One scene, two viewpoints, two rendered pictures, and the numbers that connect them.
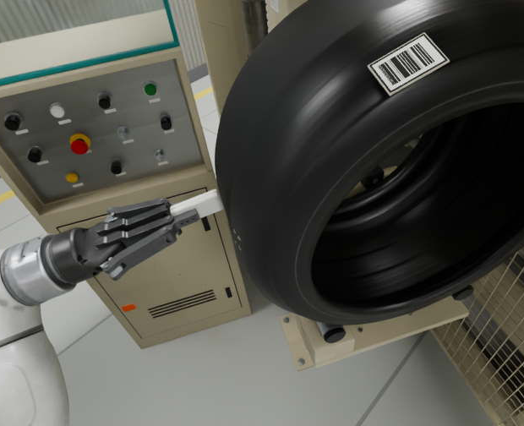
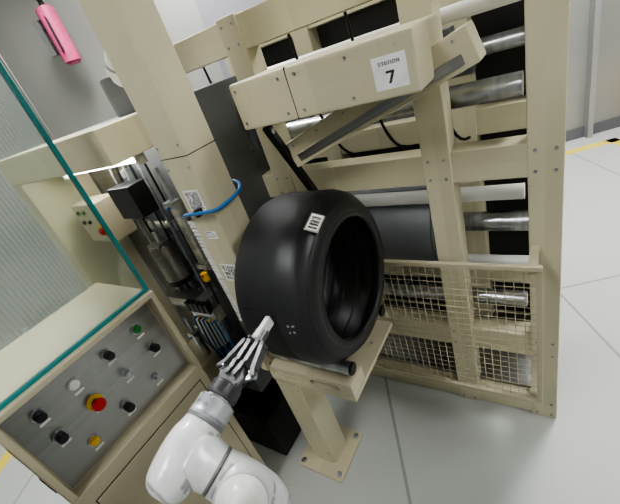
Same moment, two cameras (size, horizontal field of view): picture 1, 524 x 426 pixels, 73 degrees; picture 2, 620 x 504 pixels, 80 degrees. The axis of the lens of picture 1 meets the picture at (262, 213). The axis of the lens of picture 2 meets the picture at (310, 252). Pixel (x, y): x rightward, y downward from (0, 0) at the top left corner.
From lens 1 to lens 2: 0.63 m
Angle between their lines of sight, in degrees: 36
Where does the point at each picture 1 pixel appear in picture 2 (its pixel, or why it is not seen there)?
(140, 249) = (259, 357)
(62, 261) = (227, 390)
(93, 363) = not seen: outside the picture
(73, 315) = not seen: outside the picture
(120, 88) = (115, 340)
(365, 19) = (287, 218)
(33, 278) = (219, 407)
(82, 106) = (91, 369)
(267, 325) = (295, 477)
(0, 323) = (218, 444)
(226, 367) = not seen: outside the picture
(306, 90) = (287, 247)
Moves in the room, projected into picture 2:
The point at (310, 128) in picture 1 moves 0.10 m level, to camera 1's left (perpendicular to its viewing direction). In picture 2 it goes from (299, 257) to (274, 280)
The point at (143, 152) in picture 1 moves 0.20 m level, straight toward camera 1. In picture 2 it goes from (143, 382) to (185, 386)
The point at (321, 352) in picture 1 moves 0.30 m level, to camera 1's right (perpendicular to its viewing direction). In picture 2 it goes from (353, 384) to (396, 323)
